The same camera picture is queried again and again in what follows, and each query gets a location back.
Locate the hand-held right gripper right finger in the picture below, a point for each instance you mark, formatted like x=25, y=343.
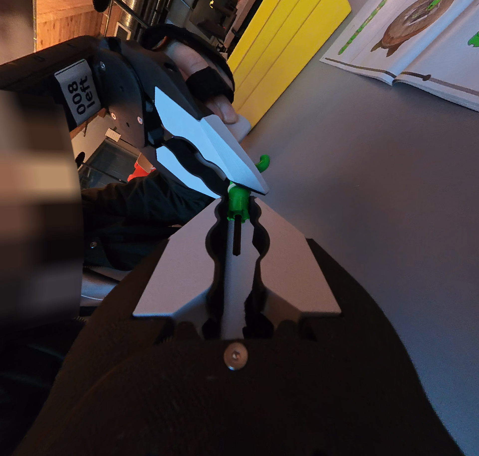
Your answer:
x=299, y=276

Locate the person's left forearm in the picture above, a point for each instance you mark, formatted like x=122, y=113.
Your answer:
x=131, y=209

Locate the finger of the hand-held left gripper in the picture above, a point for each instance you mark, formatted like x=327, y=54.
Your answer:
x=176, y=166
x=224, y=153

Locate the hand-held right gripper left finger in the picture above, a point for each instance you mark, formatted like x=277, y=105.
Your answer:
x=176, y=276

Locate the green round stalk segment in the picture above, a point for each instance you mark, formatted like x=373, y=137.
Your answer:
x=237, y=201

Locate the black axle rod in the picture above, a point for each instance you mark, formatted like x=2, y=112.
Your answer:
x=235, y=239

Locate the grey desk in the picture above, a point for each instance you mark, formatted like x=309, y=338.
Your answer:
x=355, y=201

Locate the open instruction booklet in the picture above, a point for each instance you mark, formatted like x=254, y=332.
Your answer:
x=430, y=52

